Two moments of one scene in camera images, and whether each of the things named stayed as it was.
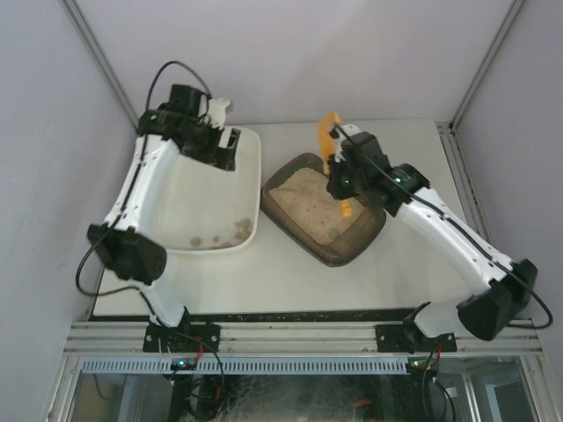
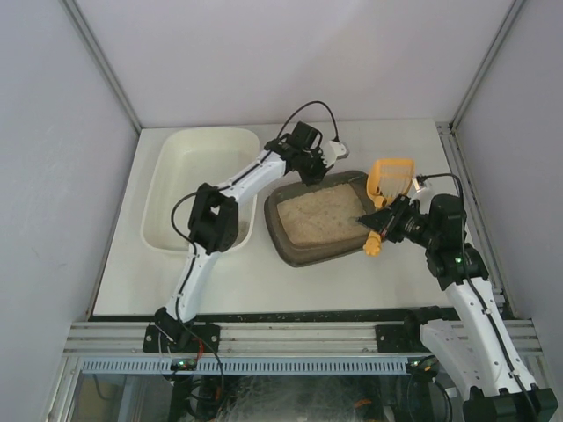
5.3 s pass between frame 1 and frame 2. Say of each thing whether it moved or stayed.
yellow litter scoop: moved
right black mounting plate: stayed
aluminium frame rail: stayed
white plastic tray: stayed
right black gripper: moved
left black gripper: moved
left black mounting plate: stayed
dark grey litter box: moved
